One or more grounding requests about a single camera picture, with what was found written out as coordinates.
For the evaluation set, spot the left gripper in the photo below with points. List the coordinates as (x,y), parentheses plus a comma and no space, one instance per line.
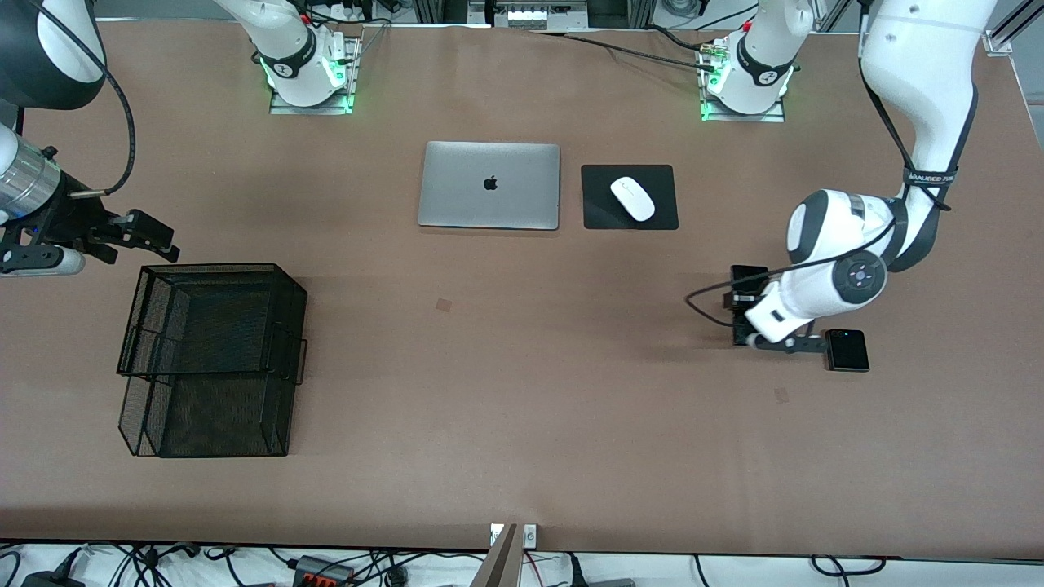
(745,287)

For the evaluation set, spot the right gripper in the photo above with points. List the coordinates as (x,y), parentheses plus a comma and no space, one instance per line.
(64,220)

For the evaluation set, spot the long black slab phone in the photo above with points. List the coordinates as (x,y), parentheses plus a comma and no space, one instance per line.
(749,275)

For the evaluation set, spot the black flip phone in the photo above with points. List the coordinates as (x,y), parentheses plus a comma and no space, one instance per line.
(848,352)

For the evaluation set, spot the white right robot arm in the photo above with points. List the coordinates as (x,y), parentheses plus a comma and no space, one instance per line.
(289,49)

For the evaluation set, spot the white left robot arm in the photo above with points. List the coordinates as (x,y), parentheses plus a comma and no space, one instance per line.
(930,81)

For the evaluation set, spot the black mesh two-tier tray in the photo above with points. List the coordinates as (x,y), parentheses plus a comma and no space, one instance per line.
(220,326)

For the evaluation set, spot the white computer mouse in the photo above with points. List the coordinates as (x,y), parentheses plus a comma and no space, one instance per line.
(633,198)

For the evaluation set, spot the black mouse pad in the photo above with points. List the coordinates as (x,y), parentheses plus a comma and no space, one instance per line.
(599,212)

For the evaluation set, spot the silver closed laptop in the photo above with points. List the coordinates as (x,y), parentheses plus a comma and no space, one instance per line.
(457,196)

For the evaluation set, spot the black power adapter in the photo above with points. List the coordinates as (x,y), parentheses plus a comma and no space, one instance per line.
(49,580)

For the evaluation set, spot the white socket strip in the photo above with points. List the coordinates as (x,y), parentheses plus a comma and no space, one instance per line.
(530,15)

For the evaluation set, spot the grey slanted beam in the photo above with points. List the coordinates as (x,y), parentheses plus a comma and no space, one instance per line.
(499,567)

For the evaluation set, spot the black orange power strip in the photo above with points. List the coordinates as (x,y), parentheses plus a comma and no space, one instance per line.
(322,572)

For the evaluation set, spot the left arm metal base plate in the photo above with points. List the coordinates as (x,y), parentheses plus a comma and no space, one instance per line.
(742,118)

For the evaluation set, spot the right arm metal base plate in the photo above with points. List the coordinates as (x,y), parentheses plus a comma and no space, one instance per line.
(310,110)

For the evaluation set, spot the small metal edge bracket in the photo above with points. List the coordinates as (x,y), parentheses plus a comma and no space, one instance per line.
(530,536)

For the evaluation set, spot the aluminium frame profile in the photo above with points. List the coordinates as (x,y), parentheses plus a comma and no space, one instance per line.
(999,42)

